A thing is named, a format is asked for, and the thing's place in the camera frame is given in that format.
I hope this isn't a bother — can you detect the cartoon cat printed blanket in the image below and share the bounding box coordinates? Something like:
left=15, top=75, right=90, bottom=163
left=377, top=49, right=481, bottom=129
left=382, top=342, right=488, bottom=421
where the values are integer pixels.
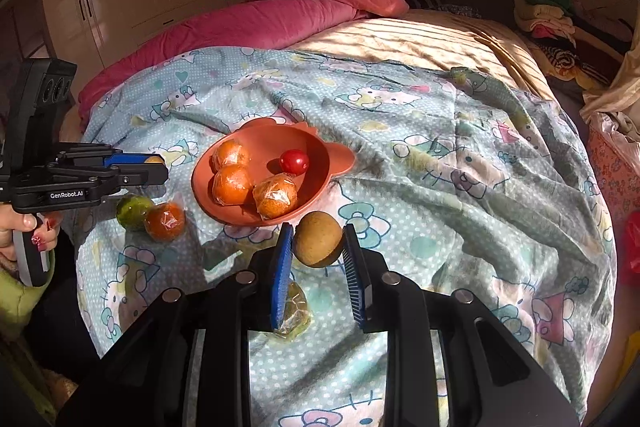
left=75, top=47, right=616, bottom=427

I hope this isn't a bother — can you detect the orange plastic plate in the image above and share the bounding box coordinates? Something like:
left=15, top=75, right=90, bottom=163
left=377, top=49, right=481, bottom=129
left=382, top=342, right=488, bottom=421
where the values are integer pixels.
left=191, top=117, right=357, bottom=224

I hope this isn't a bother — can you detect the pink quilt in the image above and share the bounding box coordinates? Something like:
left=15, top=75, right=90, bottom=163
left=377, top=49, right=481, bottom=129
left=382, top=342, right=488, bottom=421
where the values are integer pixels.
left=77, top=0, right=371, bottom=118

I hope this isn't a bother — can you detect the red cherry tomato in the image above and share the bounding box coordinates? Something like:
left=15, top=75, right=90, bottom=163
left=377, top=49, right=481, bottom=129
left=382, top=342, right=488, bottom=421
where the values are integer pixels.
left=279, top=149, right=308, bottom=175

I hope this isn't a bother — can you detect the beige striped bed sheet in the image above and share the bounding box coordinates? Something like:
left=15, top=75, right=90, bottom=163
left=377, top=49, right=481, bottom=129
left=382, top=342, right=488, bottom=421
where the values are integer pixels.
left=295, top=9, right=556, bottom=102

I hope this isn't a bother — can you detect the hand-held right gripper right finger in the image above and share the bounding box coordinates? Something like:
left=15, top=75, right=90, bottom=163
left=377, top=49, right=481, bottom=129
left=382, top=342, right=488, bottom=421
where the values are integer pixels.
left=342, top=224, right=581, bottom=427

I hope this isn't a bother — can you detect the pile of folded clothes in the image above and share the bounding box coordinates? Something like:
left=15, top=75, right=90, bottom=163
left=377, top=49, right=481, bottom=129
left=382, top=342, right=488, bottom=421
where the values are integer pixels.
left=514, top=0, right=636, bottom=82

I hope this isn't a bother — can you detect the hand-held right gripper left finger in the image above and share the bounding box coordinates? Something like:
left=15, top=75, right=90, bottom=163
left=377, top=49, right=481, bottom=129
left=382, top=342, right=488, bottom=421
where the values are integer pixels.
left=55, top=224, right=294, bottom=427

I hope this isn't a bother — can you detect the orange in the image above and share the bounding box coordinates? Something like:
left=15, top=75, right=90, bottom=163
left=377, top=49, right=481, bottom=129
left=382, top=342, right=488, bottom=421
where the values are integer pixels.
left=144, top=202, right=186, bottom=242
left=212, top=166, right=255, bottom=206
left=210, top=139, right=252, bottom=172
left=252, top=174, right=299, bottom=220

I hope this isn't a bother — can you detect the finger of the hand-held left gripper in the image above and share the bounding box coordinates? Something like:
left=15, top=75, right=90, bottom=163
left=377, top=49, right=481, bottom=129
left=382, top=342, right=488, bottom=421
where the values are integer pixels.
left=100, top=164, right=169, bottom=202
left=57, top=146, right=166, bottom=168

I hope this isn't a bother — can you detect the pink patterned bag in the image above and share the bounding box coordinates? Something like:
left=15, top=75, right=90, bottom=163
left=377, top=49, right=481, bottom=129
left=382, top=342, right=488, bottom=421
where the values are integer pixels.
left=585, top=112, right=640, bottom=218

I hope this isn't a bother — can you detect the person's left forearm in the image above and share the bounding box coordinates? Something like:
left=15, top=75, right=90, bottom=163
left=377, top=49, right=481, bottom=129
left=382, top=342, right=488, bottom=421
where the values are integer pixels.
left=0, top=251, right=51, bottom=343

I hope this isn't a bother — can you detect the person's left hand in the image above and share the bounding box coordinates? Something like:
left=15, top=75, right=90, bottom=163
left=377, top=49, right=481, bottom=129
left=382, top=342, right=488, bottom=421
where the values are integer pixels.
left=0, top=206, right=61, bottom=253

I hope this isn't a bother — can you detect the small green citrus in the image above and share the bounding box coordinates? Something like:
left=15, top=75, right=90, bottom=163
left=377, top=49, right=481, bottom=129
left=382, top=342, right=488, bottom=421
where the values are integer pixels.
left=272, top=279, right=312, bottom=340

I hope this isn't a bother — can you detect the small brown round fruit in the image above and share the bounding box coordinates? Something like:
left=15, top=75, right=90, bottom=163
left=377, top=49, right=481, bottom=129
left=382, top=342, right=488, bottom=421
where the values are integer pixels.
left=291, top=211, right=346, bottom=269

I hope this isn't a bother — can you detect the large green citrus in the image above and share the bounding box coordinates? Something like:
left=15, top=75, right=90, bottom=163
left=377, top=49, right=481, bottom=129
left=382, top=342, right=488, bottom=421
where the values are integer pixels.
left=116, top=195, right=155, bottom=230

